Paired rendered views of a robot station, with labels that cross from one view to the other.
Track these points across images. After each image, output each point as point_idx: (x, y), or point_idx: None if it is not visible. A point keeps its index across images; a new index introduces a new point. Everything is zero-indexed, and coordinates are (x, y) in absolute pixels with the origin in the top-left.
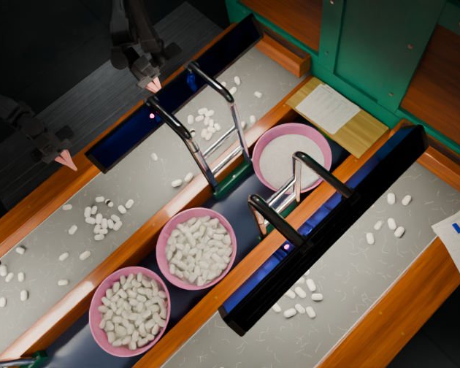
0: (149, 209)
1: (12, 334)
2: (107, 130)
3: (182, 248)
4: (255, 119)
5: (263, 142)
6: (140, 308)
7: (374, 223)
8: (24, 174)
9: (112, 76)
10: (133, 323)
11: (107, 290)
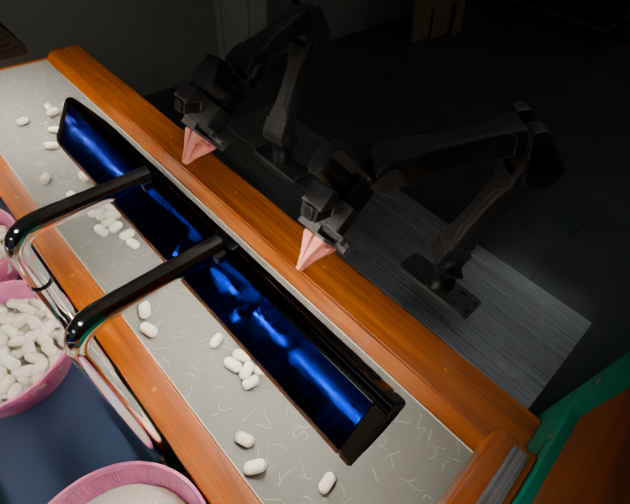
0: (113, 271)
1: (8, 141)
2: (273, 206)
3: (12, 324)
4: (259, 475)
5: (187, 493)
6: None
7: None
8: (243, 141)
9: (399, 219)
10: None
11: (3, 226)
